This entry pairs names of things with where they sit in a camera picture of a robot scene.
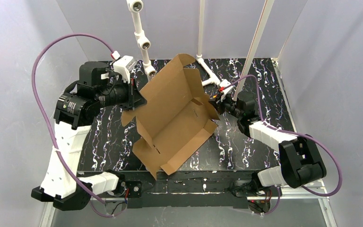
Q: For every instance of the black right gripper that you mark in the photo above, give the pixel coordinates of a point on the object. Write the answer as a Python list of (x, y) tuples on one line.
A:
[(219, 105)]

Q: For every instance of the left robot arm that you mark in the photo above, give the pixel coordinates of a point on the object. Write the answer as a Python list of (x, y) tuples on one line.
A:
[(100, 84)]

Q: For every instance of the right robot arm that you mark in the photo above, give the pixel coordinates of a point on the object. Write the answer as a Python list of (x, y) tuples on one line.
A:
[(299, 157)]

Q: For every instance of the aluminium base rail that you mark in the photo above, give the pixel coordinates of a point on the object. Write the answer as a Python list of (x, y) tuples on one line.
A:
[(288, 193)]

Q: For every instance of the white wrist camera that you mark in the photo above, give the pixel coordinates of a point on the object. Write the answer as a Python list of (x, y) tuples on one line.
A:
[(123, 65), (225, 88)]

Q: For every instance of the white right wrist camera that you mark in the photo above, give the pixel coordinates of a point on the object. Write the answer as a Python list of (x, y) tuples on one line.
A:
[(225, 88)]

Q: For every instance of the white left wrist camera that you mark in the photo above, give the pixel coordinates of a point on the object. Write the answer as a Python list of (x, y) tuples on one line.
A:
[(123, 65)]

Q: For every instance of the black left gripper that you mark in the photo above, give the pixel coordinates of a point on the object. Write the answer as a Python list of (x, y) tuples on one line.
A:
[(132, 97)]

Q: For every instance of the brown cardboard box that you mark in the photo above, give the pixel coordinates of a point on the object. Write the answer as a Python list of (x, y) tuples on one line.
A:
[(176, 120)]

